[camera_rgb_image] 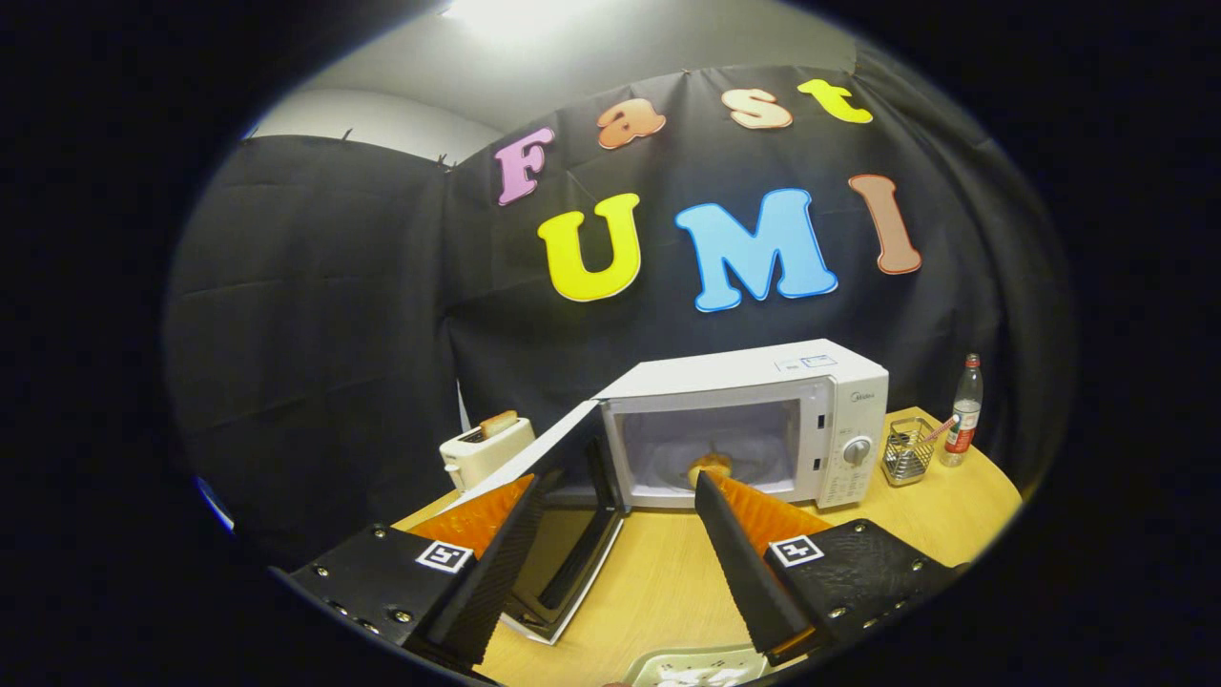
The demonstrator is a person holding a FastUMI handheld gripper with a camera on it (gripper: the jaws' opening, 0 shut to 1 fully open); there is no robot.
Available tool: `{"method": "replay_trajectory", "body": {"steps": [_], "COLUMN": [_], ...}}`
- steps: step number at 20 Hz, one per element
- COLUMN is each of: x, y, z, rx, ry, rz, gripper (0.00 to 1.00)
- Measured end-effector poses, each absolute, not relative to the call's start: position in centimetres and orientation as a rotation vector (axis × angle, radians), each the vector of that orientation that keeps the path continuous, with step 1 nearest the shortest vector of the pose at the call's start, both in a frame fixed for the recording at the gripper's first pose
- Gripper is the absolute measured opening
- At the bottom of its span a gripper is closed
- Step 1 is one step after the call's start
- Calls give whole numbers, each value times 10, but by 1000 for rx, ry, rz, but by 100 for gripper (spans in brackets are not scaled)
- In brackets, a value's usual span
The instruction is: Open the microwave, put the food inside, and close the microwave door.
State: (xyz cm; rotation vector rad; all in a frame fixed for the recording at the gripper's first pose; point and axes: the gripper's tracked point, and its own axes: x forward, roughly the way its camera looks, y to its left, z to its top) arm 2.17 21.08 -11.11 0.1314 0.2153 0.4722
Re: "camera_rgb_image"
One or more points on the white toaster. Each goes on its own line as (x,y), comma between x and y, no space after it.
(482,458)

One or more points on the cream plate with cherry print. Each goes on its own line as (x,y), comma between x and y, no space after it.
(696,668)

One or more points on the white microwave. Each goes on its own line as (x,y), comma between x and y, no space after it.
(849,410)

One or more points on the round orange bread bun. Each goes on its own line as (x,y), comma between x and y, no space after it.
(709,468)

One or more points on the clear plastic bottle red label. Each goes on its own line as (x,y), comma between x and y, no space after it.
(963,429)

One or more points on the pink striped straw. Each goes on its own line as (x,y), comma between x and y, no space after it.
(940,428)

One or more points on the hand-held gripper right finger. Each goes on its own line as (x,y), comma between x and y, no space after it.
(739,563)

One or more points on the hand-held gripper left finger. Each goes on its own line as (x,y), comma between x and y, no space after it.
(496,572)

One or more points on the toast slice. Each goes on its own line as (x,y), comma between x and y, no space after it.
(498,424)

